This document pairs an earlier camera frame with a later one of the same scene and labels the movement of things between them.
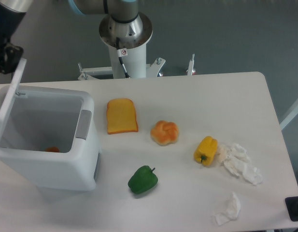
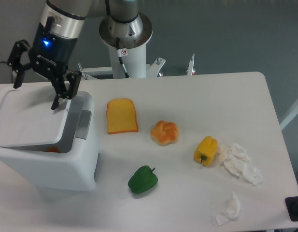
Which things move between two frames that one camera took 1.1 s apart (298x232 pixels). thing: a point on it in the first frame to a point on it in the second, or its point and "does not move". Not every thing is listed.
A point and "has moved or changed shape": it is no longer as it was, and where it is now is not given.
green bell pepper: [144, 179] does not move
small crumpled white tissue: [233, 206] does not move
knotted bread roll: [164, 133] does not move
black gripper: [6, 21] to [50, 51]
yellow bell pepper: [205, 151] does not move
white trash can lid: [3, 101] has moved or changed shape
